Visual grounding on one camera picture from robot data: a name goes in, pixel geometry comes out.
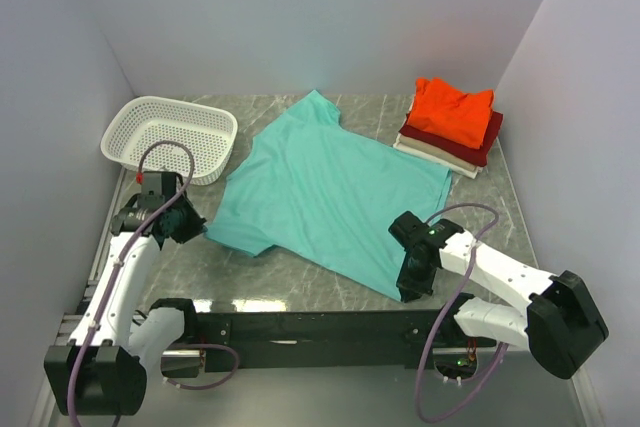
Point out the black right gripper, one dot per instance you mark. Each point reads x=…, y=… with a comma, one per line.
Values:
x=409, y=288

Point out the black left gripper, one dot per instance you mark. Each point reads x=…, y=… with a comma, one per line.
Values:
x=194, y=227

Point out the teal t-shirt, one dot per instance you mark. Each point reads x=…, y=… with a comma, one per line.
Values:
x=328, y=195

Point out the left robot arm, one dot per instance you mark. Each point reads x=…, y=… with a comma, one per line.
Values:
x=103, y=368

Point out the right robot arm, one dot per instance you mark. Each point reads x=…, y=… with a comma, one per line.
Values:
x=553, y=317

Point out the white perforated plastic basket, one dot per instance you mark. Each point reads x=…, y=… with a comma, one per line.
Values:
x=208, y=132

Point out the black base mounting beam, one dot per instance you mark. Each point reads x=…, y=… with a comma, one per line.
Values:
x=301, y=340

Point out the folded white t-shirt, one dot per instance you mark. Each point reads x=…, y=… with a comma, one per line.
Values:
x=454, y=166

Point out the folded beige t-shirt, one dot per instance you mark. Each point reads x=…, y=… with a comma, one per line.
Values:
x=428, y=148

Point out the folded dark red t-shirt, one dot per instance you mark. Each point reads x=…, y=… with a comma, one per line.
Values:
x=477, y=157

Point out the folded orange t-shirt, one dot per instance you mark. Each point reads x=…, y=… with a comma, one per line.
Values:
x=441, y=109

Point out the aluminium extrusion rail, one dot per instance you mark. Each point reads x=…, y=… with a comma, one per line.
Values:
x=518, y=394

